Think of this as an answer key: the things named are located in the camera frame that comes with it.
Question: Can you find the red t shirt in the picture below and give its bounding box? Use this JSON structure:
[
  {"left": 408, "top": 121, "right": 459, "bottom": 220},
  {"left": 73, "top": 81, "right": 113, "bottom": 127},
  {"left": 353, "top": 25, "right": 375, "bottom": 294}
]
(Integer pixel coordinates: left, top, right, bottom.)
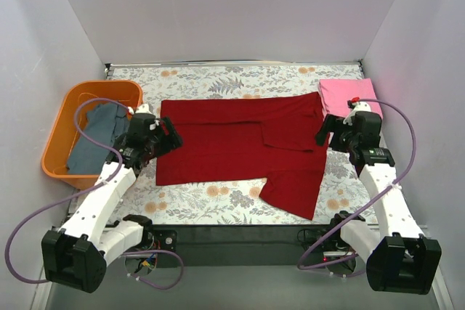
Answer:
[{"left": 155, "top": 92, "right": 328, "bottom": 220}]

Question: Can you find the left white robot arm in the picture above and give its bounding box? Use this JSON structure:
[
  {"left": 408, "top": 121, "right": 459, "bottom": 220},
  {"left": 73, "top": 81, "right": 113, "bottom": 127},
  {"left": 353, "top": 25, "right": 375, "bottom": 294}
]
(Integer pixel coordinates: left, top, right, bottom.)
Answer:
[{"left": 41, "top": 113, "right": 182, "bottom": 293}]

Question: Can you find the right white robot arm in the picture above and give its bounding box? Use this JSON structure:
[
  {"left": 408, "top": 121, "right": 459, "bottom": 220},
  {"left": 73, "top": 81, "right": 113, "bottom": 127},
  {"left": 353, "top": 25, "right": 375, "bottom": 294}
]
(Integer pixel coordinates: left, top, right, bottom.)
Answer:
[{"left": 315, "top": 111, "right": 442, "bottom": 295}]

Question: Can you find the grey blue t shirt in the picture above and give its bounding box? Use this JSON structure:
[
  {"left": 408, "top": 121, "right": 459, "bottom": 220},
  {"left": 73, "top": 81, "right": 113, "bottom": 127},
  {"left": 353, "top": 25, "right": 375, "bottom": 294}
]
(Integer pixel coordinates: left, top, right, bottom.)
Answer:
[{"left": 66, "top": 102, "right": 129, "bottom": 175}]

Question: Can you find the folded pink t shirt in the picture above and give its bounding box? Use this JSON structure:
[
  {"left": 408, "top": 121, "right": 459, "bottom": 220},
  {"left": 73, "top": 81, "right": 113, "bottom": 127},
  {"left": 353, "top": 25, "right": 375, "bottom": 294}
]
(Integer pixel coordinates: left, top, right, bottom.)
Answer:
[{"left": 318, "top": 79, "right": 377, "bottom": 117}]

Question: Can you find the floral table cloth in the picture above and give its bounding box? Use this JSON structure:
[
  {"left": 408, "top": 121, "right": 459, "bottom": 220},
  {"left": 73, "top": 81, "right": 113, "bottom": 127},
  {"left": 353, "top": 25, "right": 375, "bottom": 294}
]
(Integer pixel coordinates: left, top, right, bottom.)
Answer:
[{"left": 110, "top": 63, "right": 377, "bottom": 225}]

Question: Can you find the orange plastic tub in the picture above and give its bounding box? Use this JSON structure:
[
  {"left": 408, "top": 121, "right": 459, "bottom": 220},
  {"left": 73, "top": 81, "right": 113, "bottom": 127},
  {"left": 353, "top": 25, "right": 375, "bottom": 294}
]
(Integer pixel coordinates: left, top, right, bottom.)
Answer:
[{"left": 41, "top": 80, "right": 142, "bottom": 189}]

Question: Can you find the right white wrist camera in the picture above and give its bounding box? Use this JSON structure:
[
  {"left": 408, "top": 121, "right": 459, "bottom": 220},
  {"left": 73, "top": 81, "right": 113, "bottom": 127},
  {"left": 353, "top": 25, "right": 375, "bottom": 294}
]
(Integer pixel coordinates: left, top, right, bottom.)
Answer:
[{"left": 343, "top": 97, "right": 371, "bottom": 126}]

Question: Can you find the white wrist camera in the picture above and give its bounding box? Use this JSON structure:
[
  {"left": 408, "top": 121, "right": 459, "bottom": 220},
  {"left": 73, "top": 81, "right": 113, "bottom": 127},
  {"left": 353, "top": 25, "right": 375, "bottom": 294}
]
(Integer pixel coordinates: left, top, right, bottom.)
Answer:
[
  {"left": 343, "top": 97, "right": 371, "bottom": 126},
  {"left": 127, "top": 103, "right": 154, "bottom": 116}
]

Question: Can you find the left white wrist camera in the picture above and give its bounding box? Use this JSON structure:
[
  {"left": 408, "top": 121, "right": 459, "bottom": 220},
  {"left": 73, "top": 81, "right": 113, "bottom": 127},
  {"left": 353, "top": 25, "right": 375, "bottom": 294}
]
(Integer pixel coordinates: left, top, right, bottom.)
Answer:
[{"left": 127, "top": 103, "right": 154, "bottom": 116}]

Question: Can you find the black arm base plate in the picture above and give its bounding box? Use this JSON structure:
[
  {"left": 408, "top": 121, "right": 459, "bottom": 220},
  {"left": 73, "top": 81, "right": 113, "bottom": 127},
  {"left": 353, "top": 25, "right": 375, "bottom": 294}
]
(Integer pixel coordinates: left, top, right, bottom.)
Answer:
[{"left": 112, "top": 224, "right": 364, "bottom": 277}]

